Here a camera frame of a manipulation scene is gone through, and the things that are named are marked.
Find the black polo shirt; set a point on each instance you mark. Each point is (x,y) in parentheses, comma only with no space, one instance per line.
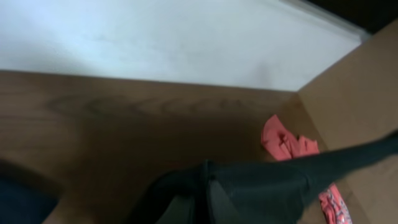
(258,192)

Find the cardboard box wall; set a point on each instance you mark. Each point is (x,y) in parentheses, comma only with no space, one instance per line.
(355,101)

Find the red printed t-shirt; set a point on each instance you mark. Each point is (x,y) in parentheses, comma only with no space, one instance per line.
(282,145)

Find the folded navy blue garment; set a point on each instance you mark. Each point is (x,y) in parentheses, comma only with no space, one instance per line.
(21,204)

